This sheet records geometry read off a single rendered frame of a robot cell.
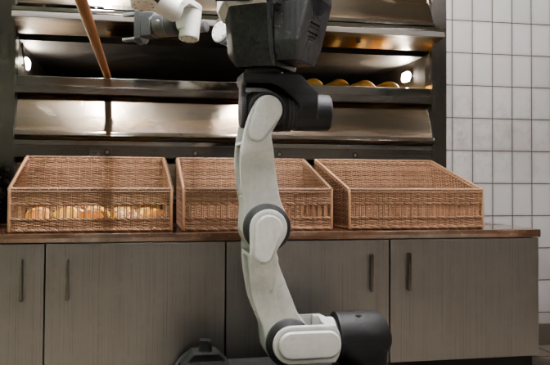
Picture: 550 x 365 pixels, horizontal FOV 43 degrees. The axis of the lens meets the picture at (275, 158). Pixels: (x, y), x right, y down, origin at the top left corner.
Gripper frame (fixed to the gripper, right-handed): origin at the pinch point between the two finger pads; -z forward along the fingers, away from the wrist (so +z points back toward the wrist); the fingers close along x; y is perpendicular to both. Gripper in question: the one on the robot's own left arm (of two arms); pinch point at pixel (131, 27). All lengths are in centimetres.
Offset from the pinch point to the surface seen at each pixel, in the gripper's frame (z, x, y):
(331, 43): 38, -9, 97
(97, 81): -44, 11, 40
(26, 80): -67, 11, 24
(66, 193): -22, 56, -5
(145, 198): -1, 58, 11
